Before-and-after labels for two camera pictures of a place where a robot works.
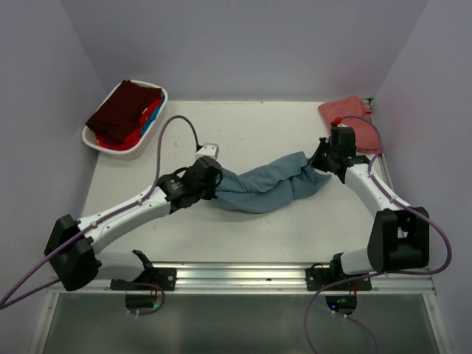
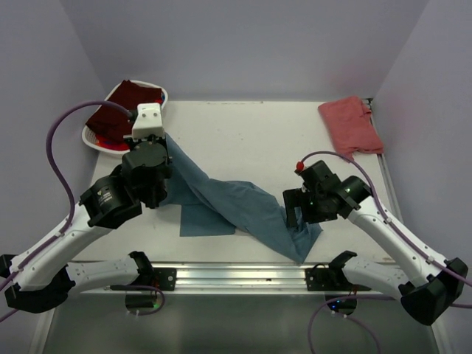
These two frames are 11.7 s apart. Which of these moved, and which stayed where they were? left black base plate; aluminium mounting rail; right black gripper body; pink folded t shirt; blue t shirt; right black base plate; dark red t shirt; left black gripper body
Moved: left black gripper body; right black gripper body; blue t shirt
Stayed: pink folded t shirt; aluminium mounting rail; dark red t shirt; right black base plate; left black base plate
